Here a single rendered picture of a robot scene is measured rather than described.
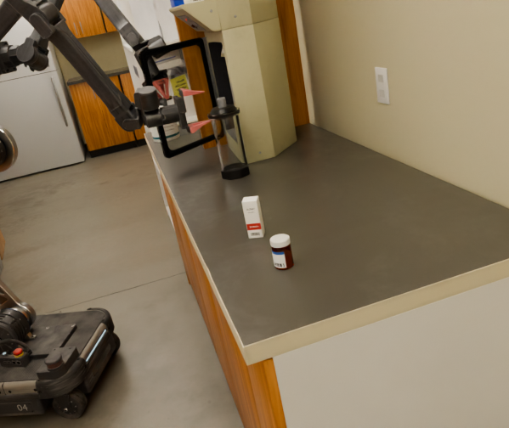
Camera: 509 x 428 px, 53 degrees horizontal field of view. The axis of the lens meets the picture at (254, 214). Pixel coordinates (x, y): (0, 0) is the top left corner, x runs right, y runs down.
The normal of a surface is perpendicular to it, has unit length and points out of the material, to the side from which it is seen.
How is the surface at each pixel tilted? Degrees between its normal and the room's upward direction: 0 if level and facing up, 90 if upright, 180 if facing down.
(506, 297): 90
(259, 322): 1
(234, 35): 90
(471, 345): 90
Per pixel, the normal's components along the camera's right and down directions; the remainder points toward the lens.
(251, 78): 0.28, 0.32
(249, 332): -0.22, -0.90
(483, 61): -0.95, 0.26
